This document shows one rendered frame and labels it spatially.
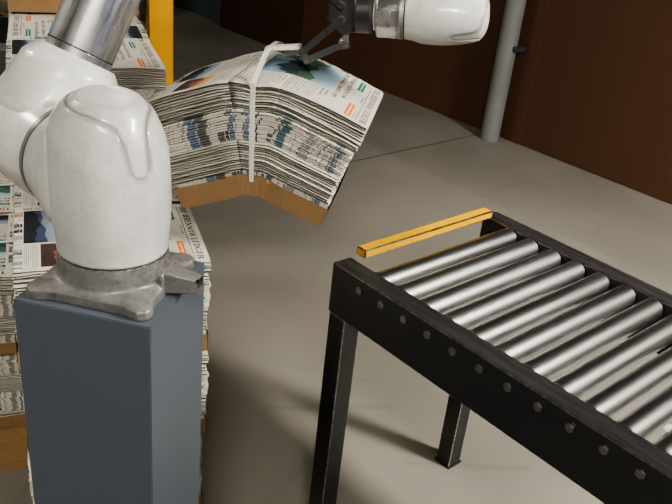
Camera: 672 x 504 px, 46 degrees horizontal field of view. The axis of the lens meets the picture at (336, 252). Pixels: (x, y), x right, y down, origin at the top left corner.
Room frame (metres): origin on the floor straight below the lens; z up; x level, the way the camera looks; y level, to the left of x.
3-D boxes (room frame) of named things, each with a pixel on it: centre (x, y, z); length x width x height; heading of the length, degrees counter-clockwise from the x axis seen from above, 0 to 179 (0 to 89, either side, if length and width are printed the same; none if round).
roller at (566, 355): (1.33, -0.53, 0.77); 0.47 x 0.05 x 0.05; 133
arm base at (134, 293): (0.98, 0.29, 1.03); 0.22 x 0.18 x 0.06; 80
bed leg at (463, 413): (1.83, -0.40, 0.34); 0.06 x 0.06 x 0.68; 43
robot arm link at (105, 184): (0.99, 0.32, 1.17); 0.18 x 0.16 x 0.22; 47
